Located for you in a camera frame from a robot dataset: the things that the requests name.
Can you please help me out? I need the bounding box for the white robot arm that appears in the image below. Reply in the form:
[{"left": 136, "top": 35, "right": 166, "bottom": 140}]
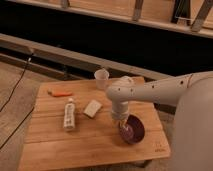
[{"left": 106, "top": 71, "right": 213, "bottom": 171}]

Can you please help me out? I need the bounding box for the orange carrot toy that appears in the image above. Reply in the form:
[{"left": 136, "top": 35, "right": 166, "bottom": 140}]
[{"left": 47, "top": 90, "right": 73, "bottom": 97}]

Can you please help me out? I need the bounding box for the white plastic bottle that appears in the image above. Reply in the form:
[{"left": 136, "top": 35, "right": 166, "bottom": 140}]
[{"left": 63, "top": 98, "right": 75, "bottom": 131}]

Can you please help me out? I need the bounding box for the dark purple ceramic bowl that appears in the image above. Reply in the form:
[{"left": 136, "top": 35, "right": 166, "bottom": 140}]
[{"left": 119, "top": 115, "right": 145, "bottom": 144}]

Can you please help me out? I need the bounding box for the grey metal rail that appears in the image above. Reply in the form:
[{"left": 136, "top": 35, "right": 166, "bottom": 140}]
[{"left": 0, "top": 33, "right": 169, "bottom": 80}]

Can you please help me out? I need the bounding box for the black cable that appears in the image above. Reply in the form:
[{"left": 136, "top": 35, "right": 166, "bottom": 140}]
[{"left": 0, "top": 50, "right": 36, "bottom": 150}]

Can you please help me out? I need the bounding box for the wooden cutting board table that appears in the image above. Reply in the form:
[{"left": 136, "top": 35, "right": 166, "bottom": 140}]
[{"left": 18, "top": 80, "right": 170, "bottom": 171}]

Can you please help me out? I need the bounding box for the translucent plastic cup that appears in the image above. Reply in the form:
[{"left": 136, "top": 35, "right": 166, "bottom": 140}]
[{"left": 94, "top": 69, "right": 109, "bottom": 90}]

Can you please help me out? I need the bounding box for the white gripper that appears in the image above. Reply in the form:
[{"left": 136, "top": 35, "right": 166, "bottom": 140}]
[{"left": 111, "top": 102, "right": 129, "bottom": 131}]

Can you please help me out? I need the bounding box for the white sponge block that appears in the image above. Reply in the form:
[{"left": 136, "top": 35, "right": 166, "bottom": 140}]
[{"left": 84, "top": 100, "right": 102, "bottom": 118}]

